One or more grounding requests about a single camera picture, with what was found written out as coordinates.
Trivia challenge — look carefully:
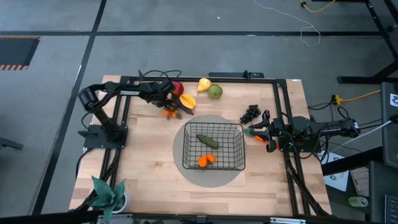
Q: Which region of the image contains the yellow extension cord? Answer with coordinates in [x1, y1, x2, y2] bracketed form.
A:
[331, 89, 382, 106]

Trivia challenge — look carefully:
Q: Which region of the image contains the white plant pot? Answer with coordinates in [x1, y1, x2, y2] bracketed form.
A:
[111, 191, 131, 215]

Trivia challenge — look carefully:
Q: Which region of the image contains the black computer case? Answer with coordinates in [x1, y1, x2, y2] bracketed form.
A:
[381, 82, 398, 169]

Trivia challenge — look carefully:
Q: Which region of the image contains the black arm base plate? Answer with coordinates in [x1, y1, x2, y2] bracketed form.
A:
[83, 124, 128, 149]

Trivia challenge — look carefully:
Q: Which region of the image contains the red apple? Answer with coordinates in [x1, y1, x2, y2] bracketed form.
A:
[172, 81, 185, 96]

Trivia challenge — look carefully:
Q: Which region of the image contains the round grey placemat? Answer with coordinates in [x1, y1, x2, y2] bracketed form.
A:
[172, 114, 246, 189]

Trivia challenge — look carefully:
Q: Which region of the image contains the green cucumber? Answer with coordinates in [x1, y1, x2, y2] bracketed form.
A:
[195, 134, 220, 149]

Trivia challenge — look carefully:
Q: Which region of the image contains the green apple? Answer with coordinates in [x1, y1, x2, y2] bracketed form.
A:
[207, 83, 224, 100]

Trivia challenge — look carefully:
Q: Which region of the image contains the black grape bunch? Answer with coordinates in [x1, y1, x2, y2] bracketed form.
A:
[239, 104, 262, 125]

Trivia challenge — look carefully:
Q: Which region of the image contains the yellow pear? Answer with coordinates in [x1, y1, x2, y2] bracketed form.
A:
[197, 77, 213, 96]

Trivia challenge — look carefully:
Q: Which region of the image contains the black cable bundle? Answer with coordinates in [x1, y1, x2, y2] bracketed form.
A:
[306, 99, 383, 162]

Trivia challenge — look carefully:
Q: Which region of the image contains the yellow floor cable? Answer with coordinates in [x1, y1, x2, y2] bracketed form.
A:
[298, 0, 336, 14]

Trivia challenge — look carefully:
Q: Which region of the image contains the hazard striped floor hatch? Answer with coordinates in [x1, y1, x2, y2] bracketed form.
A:
[0, 35, 41, 71]

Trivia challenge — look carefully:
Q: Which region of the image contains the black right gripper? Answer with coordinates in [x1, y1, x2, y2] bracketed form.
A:
[248, 110, 293, 153]

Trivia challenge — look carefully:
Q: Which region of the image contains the yellow bell pepper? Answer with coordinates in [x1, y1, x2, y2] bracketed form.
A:
[179, 93, 197, 110]

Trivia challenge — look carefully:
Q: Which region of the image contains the green potted plant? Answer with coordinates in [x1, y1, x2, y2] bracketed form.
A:
[86, 175, 127, 224]

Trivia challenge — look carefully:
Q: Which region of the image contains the black wire basket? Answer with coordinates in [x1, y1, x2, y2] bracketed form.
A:
[182, 121, 246, 171]

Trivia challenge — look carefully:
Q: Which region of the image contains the black desk frame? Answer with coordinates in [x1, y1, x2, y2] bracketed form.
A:
[337, 0, 398, 85]

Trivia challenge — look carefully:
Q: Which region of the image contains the black metal table frame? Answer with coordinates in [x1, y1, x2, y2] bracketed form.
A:
[70, 75, 332, 218]

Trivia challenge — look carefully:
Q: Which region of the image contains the white paper sheet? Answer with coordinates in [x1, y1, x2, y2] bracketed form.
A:
[323, 151, 351, 192]

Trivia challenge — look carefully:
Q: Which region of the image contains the dark purple eggplant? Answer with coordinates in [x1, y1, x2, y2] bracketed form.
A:
[172, 98, 195, 116]

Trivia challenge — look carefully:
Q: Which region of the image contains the white floor cable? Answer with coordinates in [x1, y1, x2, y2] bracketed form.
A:
[253, 0, 322, 48]

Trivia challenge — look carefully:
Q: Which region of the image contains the orange fruit cluster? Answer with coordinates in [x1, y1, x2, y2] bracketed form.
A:
[163, 108, 183, 120]

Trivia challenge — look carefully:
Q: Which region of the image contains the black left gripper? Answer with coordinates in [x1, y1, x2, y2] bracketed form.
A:
[146, 80, 178, 110]

